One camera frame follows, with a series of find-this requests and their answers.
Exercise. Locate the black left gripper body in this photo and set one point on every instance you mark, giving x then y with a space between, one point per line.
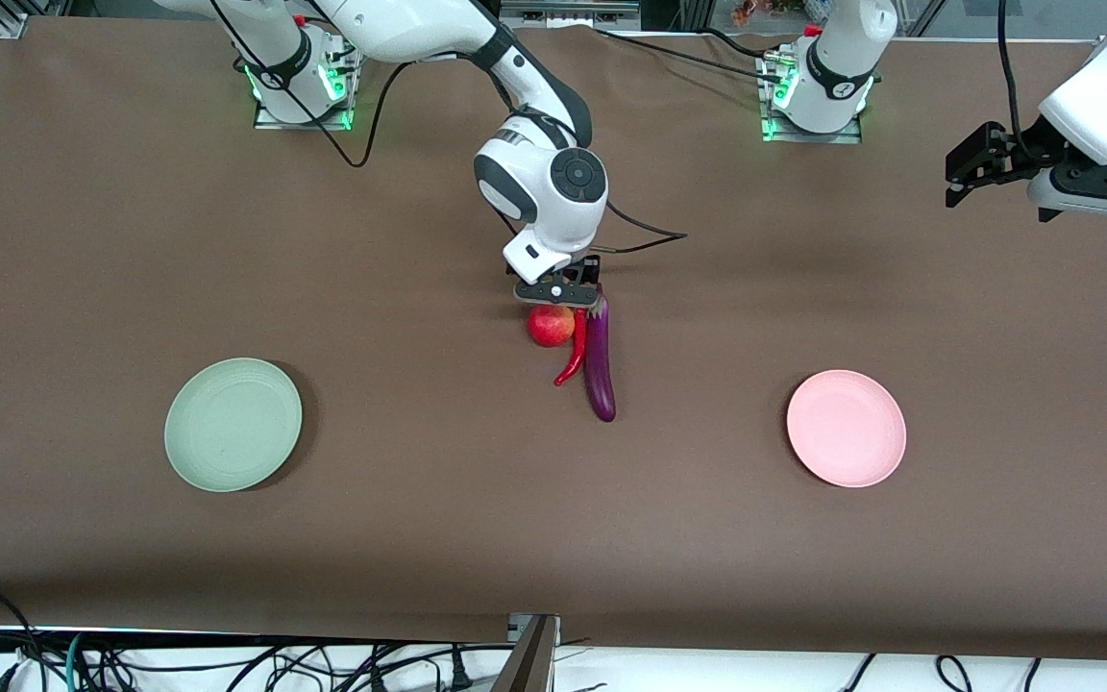
1022 154

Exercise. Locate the red chili pepper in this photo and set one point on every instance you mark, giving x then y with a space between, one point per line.
576 358

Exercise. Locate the green round plate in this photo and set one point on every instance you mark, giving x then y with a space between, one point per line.
227 452

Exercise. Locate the pink round plate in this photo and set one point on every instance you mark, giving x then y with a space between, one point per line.
851 432

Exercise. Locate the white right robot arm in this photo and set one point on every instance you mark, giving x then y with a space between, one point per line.
419 29

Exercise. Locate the colourful toy pile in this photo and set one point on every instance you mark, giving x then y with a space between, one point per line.
765 12

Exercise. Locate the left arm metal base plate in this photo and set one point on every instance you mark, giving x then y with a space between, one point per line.
813 137

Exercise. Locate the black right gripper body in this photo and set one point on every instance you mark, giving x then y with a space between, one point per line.
586 272

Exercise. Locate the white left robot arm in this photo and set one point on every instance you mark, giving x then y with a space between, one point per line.
842 58

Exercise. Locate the purple eggplant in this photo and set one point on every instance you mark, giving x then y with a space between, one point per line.
600 375

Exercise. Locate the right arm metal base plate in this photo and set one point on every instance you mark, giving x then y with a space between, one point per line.
304 125

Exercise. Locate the red apple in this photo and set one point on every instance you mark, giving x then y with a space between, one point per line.
551 329

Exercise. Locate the brown table cloth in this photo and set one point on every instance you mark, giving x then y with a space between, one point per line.
227 240

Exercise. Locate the grey metal post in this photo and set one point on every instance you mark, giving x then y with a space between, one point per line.
529 663

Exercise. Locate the white metal bracket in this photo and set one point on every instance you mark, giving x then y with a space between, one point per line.
515 627

